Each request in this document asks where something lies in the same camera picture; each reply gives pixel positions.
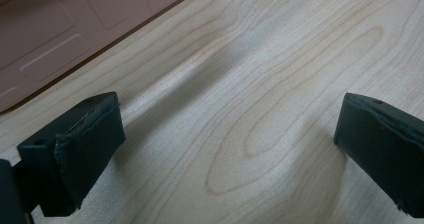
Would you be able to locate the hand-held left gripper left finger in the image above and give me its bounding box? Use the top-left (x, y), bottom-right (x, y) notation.
top-left (16, 91), bottom-right (127, 218)

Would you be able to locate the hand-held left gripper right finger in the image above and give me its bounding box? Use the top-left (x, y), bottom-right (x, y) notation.
top-left (333, 92), bottom-right (424, 219)

